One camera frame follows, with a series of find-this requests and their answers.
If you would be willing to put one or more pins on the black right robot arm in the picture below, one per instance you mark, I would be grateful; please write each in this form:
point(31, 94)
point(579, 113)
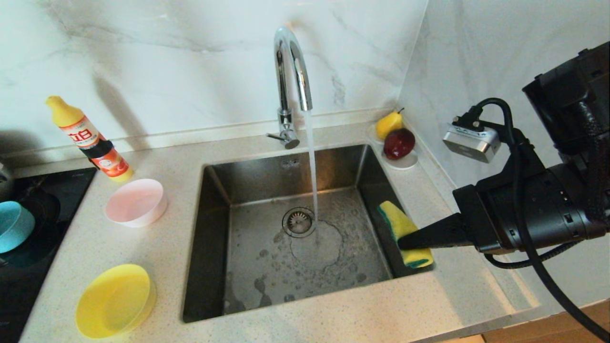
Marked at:
point(562, 205)

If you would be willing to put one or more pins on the round metal sink drain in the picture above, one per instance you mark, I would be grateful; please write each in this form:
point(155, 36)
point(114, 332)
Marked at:
point(299, 223)

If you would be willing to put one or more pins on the black round pan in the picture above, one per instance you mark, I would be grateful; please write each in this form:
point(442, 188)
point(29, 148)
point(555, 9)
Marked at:
point(45, 224)

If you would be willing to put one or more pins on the orange dish soap bottle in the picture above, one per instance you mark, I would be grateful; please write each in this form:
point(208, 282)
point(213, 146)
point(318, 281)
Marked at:
point(88, 138)

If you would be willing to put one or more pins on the chrome gooseneck faucet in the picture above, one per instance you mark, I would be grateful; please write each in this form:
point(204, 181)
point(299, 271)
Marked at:
point(284, 95)

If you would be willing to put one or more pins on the blue plastic bowl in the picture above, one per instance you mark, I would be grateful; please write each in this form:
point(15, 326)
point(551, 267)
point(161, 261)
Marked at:
point(14, 226)

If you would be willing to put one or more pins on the yellow pear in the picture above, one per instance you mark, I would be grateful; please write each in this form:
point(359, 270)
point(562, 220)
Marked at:
point(387, 125)

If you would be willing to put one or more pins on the stainless steel sink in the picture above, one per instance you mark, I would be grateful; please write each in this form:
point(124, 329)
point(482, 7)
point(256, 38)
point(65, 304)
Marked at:
point(267, 286)

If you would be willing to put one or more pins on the black glass cooktop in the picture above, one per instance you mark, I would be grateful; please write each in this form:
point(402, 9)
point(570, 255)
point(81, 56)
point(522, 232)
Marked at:
point(71, 190)

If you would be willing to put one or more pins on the yellow green sponge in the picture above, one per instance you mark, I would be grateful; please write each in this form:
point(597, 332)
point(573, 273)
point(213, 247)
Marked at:
point(398, 216)

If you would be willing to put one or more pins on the metal kettle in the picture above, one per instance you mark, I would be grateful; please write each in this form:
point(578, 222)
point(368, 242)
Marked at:
point(5, 183)

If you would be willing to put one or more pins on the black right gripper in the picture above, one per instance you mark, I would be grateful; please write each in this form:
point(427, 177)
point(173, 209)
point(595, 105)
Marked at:
point(483, 219)

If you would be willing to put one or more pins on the running tap water stream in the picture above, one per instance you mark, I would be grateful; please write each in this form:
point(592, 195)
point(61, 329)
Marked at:
point(312, 162)

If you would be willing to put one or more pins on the pink plastic bowl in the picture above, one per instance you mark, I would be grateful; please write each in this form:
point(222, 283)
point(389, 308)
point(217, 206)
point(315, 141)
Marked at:
point(136, 204)

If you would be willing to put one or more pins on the yellow plastic bowl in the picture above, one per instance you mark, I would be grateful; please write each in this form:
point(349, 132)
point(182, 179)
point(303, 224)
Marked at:
point(113, 302)

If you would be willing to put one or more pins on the small white saucer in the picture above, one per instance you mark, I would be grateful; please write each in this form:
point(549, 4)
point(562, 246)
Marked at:
point(406, 164)

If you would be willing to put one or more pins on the dark red apple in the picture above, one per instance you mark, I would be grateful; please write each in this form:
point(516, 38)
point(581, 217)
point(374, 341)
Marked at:
point(398, 144)

